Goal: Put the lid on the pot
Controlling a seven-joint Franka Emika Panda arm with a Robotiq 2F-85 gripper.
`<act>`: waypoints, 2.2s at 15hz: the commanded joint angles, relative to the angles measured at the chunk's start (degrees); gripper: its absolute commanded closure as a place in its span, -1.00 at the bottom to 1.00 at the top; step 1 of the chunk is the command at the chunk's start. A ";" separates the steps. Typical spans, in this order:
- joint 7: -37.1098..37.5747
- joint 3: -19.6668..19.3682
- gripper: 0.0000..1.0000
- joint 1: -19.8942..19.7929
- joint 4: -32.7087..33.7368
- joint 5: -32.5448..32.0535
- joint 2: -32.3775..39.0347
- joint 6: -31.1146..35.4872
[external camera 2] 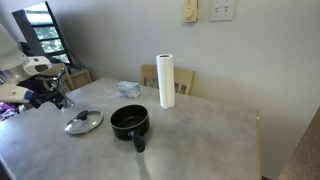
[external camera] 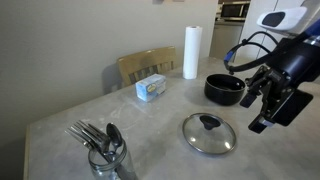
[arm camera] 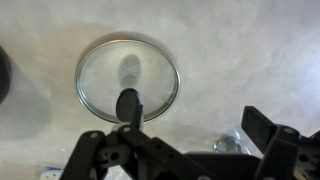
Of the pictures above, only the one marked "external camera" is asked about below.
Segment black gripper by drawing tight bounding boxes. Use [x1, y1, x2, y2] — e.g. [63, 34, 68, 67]
[239, 34, 320, 135]

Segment glass lid with black knob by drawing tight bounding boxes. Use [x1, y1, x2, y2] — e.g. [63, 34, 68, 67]
[181, 112, 237, 156]

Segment white paper towel roll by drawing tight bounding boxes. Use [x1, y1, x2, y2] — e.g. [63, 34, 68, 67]
[182, 25, 203, 80]

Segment black microwave oven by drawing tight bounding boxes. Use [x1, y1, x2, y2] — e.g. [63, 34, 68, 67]
[221, 1, 251, 20]

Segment blue and white carton box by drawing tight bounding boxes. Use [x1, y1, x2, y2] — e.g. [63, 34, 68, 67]
[135, 73, 167, 103]

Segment wooden chair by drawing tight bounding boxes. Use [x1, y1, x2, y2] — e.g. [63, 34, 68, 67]
[116, 45, 178, 89]

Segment metal spoon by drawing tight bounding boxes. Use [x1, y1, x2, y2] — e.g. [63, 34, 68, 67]
[105, 122, 124, 158]

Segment metal fork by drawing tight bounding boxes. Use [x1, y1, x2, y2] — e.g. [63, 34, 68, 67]
[78, 120, 110, 148]
[71, 123, 108, 153]
[64, 127, 101, 153]

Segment clear glass jar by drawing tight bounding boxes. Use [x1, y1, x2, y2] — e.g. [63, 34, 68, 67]
[87, 139, 138, 180]

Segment black saucepan with long handle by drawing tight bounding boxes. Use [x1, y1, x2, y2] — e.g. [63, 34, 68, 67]
[204, 73, 247, 107]

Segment black cable with blue tape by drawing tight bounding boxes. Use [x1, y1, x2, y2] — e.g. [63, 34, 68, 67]
[223, 31, 284, 75]

